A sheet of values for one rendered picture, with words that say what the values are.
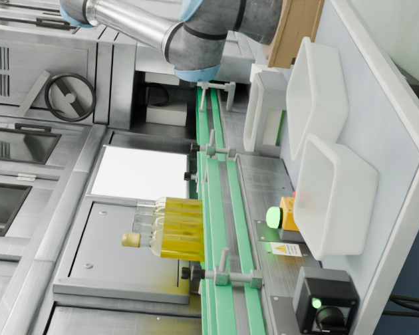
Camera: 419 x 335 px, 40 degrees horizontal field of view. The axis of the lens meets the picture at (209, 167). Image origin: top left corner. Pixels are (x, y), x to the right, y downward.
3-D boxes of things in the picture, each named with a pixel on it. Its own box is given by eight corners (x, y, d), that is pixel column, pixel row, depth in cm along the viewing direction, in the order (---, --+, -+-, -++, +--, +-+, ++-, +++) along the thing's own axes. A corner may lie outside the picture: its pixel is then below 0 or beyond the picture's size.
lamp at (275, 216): (277, 221, 123) (263, 220, 122) (280, 203, 121) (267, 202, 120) (280, 232, 118) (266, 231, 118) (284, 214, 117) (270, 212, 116)
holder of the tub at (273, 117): (267, 157, 183) (243, 155, 182) (283, 75, 171) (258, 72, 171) (275, 181, 167) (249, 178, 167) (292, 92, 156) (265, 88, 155)
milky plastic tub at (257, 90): (269, 142, 181) (242, 139, 180) (282, 74, 172) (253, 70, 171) (277, 165, 165) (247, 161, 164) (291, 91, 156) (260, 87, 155)
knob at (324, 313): (339, 330, 92) (344, 344, 89) (312, 327, 91) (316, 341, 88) (346, 307, 90) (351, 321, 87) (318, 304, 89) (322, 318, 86)
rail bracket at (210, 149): (229, 183, 166) (186, 179, 165) (237, 130, 159) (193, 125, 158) (229, 188, 163) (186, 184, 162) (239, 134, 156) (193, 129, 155)
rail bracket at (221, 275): (260, 279, 108) (190, 272, 107) (267, 246, 105) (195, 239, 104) (263, 292, 104) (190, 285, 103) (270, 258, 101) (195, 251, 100)
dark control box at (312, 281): (338, 307, 100) (291, 303, 99) (348, 269, 97) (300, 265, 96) (350, 339, 92) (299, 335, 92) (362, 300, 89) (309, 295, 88)
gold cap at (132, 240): (141, 230, 141) (123, 229, 140) (140, 237, 137) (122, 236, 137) (139, 243, 142) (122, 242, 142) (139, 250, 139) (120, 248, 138)
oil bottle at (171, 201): (229, 219, 161) (153, 212, 159) (231, 202, 159) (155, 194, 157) (230, 229, 156) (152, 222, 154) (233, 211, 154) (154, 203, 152)
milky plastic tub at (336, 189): (350, 135, 107) (306, 129, 107) (394, 166, 86) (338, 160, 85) (334, 221, 112) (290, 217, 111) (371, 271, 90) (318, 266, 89)
